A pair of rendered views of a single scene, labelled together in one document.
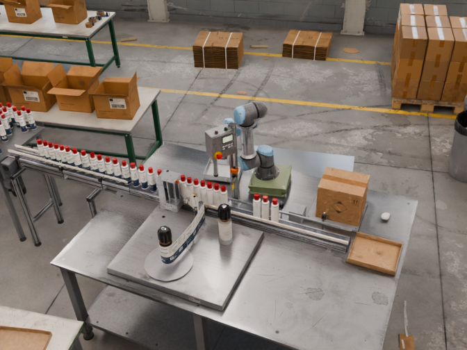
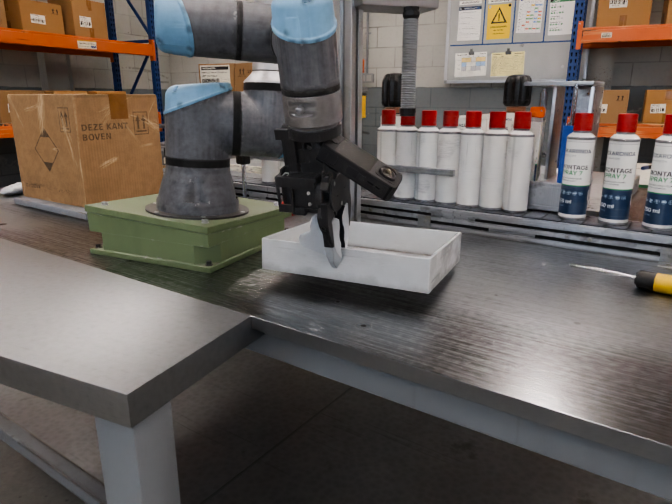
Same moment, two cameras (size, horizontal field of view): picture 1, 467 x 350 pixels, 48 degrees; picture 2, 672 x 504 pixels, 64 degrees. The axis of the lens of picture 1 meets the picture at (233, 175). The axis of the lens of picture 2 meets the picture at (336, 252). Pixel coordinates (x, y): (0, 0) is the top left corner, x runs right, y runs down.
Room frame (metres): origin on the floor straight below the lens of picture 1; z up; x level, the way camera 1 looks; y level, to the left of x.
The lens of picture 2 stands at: (4.12, 0.18, 1.12)
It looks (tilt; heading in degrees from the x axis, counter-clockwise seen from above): 16 degrees down; 190
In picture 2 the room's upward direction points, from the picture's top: straight up
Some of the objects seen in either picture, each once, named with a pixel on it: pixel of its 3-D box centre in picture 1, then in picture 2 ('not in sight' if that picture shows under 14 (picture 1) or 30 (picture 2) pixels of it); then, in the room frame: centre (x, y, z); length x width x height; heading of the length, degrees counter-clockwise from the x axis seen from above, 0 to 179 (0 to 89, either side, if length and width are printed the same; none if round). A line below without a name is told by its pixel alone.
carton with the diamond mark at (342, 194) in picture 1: (342, 196); (88, 146); (2.78, -0.74, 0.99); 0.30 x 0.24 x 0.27; 66
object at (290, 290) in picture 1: (243, 230); (345, 205); (2.65, -0.05, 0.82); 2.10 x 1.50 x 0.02; 65
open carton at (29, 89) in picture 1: (31, 87); not in sight; (4.60, 1.90, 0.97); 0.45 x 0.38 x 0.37; 168
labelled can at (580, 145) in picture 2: not in sight; (577, 166); (3.00, 0.46, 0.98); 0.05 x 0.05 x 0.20
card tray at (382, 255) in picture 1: (374, 252); not in sight; (2.37, -0.88, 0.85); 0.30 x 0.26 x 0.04; 65
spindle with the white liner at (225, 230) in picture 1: (224, 223); (394, 126); (2.50, 0.07, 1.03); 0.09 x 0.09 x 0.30
